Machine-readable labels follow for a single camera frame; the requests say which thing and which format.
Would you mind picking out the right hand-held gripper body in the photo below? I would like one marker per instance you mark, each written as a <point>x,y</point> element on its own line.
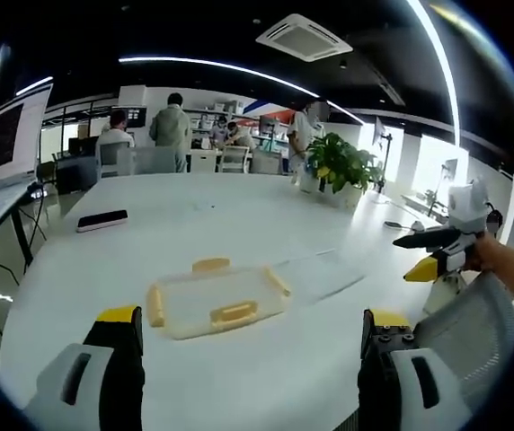
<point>467,206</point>

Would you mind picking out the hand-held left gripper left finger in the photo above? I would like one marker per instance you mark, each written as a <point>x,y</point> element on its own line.
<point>117,381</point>

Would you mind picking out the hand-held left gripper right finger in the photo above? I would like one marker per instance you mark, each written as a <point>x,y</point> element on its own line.
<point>378,386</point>

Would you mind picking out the clear lid with yellow clips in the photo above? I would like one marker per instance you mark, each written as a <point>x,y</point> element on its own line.
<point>221,296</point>

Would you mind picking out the person's right hand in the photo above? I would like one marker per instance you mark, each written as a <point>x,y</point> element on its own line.
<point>486,253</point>

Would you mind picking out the white mesh office chair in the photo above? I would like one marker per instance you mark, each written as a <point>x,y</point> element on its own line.
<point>472,328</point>

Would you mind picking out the clear plastic container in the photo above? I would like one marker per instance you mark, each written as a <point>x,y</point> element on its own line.
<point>324,278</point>

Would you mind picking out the green potted plant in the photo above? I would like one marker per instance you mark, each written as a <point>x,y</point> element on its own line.
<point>338,164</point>

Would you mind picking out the black and white flat device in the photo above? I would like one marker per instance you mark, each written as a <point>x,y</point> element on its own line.
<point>102,220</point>

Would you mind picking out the white background chair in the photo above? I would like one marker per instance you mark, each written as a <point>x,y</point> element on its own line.
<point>233,159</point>

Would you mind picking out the grey background chair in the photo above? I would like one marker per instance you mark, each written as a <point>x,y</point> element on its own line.
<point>114,159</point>

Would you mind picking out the ceiling air conditioner unit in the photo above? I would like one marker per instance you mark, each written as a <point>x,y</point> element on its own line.
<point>304,37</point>

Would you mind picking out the large computer monitor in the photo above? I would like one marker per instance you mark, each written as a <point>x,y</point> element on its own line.
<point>7,141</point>

